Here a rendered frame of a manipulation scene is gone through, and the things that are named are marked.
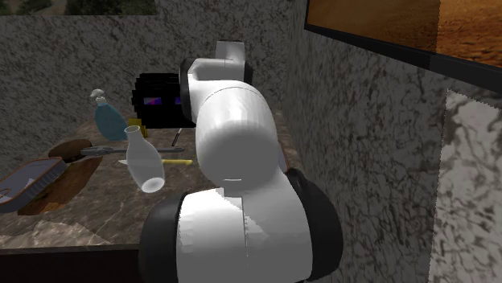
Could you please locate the white ceramic vase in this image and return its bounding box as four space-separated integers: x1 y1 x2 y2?
124 125 166 195

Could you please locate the small yellow block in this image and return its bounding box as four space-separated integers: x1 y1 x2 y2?
128 118 149 138

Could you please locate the blue soap dispenser bottle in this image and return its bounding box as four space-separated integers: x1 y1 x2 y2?
89 88 130 142

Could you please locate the brown wooden cutting board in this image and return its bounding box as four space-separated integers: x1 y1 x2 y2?
17 138 105 216

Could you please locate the yellow handled knife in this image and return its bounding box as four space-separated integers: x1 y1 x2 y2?
118 158 194 166

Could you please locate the black framed wall picture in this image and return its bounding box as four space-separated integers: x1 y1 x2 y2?
303 0 502 94

